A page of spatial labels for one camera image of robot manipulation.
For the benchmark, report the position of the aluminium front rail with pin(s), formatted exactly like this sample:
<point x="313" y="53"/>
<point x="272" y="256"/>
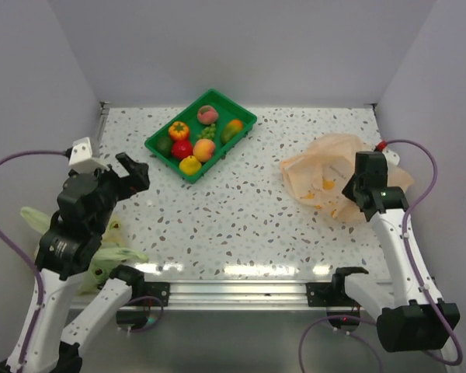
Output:
<point x="241" y="295"/>

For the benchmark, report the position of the red cable connector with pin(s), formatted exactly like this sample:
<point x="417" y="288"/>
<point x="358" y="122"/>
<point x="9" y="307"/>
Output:
<point x="381" y="146"/>

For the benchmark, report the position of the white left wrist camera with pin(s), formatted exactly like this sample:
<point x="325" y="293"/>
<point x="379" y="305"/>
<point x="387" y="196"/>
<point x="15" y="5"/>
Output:
<point x="84" y="157"/>

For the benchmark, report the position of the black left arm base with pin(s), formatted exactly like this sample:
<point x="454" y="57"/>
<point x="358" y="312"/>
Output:
<point x="147" y="291"/>

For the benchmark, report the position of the aluminium side rail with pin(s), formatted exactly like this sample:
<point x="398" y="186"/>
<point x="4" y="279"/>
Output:
<point x="96" y="137"/>

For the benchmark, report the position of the red fruit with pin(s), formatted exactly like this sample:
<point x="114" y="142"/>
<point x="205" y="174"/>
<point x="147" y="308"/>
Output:
<point x="179" y="131"/>

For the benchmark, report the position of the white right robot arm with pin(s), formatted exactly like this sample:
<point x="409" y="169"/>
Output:
<point x="414" y="316"/>

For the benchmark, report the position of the green lime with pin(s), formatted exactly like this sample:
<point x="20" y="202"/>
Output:
<point x="164" y="145"/>

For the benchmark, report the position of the green orange mango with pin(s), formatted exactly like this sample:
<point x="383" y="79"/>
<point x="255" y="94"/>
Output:
<point x="231" y="129"/>

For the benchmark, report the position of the green grape bunch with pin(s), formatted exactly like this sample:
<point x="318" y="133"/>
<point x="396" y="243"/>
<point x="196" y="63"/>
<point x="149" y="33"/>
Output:
<point x="208" y="132"/>

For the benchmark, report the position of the yellow lemon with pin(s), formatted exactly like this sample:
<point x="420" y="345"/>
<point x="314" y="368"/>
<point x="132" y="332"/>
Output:
<point x="190" y="165"/>

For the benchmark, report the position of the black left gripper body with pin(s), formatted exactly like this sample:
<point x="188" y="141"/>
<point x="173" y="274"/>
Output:
<point x="113" y="186"/>

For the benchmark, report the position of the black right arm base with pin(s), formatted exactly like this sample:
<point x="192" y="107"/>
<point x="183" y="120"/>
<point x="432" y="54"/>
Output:
<point x="332" y="294"/>

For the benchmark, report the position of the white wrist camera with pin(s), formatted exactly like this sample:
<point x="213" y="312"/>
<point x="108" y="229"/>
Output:
<point x="392" y="157"/>
<point x="84" y="157"/>

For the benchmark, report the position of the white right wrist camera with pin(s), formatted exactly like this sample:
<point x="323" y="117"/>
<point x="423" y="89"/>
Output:
<point x="392" y="157"/>

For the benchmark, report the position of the red apple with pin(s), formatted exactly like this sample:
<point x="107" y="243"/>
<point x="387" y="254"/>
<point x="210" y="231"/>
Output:
<point x="182" y="149"/>

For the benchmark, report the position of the orange translucent plastic bag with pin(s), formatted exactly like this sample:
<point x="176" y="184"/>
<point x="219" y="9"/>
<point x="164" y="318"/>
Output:
<point x="318" y="176"/>

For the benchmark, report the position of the yellow orange peach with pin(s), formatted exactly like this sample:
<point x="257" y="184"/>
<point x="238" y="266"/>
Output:
<point x="204" y="149"/>

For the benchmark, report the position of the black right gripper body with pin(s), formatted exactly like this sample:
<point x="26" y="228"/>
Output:
<point x="349" y="189"/>

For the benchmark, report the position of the green plastic tray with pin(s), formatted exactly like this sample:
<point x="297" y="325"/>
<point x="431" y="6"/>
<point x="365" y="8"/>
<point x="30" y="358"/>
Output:
<point x="227" y="110"/>

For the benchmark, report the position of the pink green peach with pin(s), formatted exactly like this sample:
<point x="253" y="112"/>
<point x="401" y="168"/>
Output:
<point x="207" y="115"/>

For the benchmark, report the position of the green translucent plastic bag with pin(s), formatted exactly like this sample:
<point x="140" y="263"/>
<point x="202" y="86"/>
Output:
<point x="114" y="249"/>

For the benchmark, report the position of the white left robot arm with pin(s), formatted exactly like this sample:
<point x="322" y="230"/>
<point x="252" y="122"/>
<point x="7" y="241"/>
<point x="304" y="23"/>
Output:
<point x="47" y="343"/>

